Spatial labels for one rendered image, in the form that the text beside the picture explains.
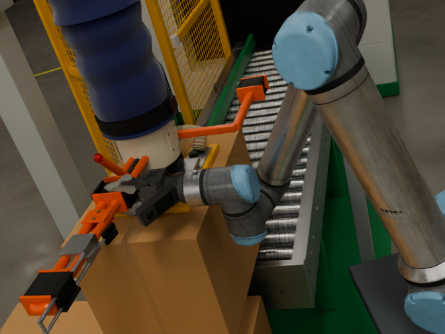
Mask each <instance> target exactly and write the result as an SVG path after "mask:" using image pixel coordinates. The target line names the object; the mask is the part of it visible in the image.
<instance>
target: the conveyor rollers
mask: <svg viewBox="0 0 445 334"><path fill-rule="evenodd" d="M262 75H267V79H268V84H269V87H270V89H268V90H267V92H266V95H265V97H266V99H265V100H260V101H253V102H252V103H251V106H250V108H249V110H248V113H247V115H246V118H245V120H244V122H243V124H242V132H243V134H244V139H245V141H246V146H247V149H248V154H249V157H250V161H251V164H252V167H253V168H254V169H255V171H256V169H257V167H258V164H259V163H260V161H261V159H262V156H263V153H264V150H265V148H266V145H267V143H268V139H269V137H270V134H271V131H272V129H273V126H274V123H275V120H276V118H277V114H278V113H279V109H280V107H281V104H282V101H283V98H284V96H285V93H286V91H287V88H288V85H289V84H288V83H287V82H286V81H285V80H284V79H283V78H282V77H281V76H280V74H279V73H278V71H277V69H276V67H275V64H274V62H273V56H272V49H267V50H260V51H255V52H253V53H252V55H251V57H250V59H249V62H248V65H247V67H246V69H245V71H244V74H243V76H242V78H249V77H254V76H262ZM241 105H242V103H239V100H238V96H237V92H236V93H235V95H234V98H233V100H232V103H231V104H230V107H229V109H228V112H227V114H226V117H225V119H224V121H223V125H225V124H231V123H233V122H234V120H235V118H236V115H237V113H238V111H239V109H240V106H241ZM311 132H312V130H311ZM310 140H311V133H310V135H309V137H308V139H307V141H306V143H305V146H304V148H303V151H302V153H301V155H300V157H299V159H298V161H297V164H296V166H295V168H294V171H293V173H292V175H291V183H290V186H289V188H288V190H287V192H285V193H284V194H283V196H282V197H281V199H280V201H279V202H278V204H277V206H276V207H275V209H274V210H273V212H272V214H271V215H270V217H269V218H276V217H293V218H284V219H268V220H267V221H266V224H265V226H266V227H267V232H275V231H294V230H296V228H297V220H298V217H294V216H298V215H299V208H300V203H301V195H302V191H300V190H303V182H304V178H305V170H306V165H307V157H308V153H309V145H310ZM292 191H296V192H292ZM288 203H298V204H289V205H279V204H288ZM294 240H295V232H291V233H271V234H266V237H265V238H264V239H263V240H262V241H261V242H260V247H278V246H290V245H294ZM292 253H293V248H284V249H260V250H258V255H257V258H256V261H267V260H291V257H292Z"/></svg>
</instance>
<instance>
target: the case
mask: <svg viewBox="0 0 445 334"><path fill-rule="evenodd" d="M208 144H218V145H219V150H218V152H217V155H216V156H215V159H214V161H213V163H212V165H211V168H216V167H223V166H234V165H235V164H239V165H245V164H247V165H250V166H252V164H251V161H250V157H249V154H248V149H247V146H246V141H245V139H244V134H243V132H242V127H241V129H240V130H236V132H235V133H224V134H218V135H208V136H207V140H206V144H205V145H208ZM94 209H95V202H94V201H92V202H91V204H90V205H89V207H88V208H87V209H86V211H85V213H84V214H83V215H82V216H81V218H80V220H79V221H78V222H77V224H76V225H75V227H74V228H73V230H72V231H71V233H70V234H69V235H68V237H67V239H66V240H65V241H64V243H63V244H62V246H61V247H60V248H61V250H62V249H63V247H64V246H65V245H66V243H67V242H68V240H69V239H70V237H71V236H72V235H76V234H77V233H78V232H79V230H80V229H81V227H82V226H83V224H81V222H82V221H83V219H84V218H85V216H86V215H87V214H88V212H89V211H91V210H94ZM114 224H115V226H116V228H117V231H118V235H117V236H116V237H115V238H114V239H113V240H112V241H111V243H110V244H109V245H105V243H103V244H102V245H101V250H100V252H99V254H98V255H97V257H96V258H95V260H94V261H93V263H92V265H91V266H90V268H88V270H87V272H86V273H85V275H84V277H83V278H82V280H81V282H80V283H79V286H80V287H81V290H82V292H83V294H84V296H85V298H86V300H87V302H88V304H89V306H90V308H91V310H92V312H93V314H94V316H95V318H96V320H97V322H98V324H99V326H100V328H101V330H102V332H103V334H238V329H239V326H240V321H241V318H242V313H243V310H244V306H245V303H246V298H247V295H248V290H249V287H250V282H251V279H252V274H253V271H254V266H255V263H256V258H257V255H258V250H259V247H260V242H259V243H258V244H256V245H252V246H242V245H238V244H237V243H235V242H234V241H233V239H232V237H231V235H230V234H229V230H228V226H227V224H226V221H225V219H224V215H223V213H222V210H221V207H220V205H209V206H201V207H192V209H191V211H189V212H180V213H164V214H162V215H161V216H159V218H157V219H156V220H155V221H153V222H152V223H151V224H149V226H147V227H145V226H143V225H141V224H140V222H139V219H138V217H137V216H133V215H129V216H127V217H116V219H115V220H114Z"/></svg>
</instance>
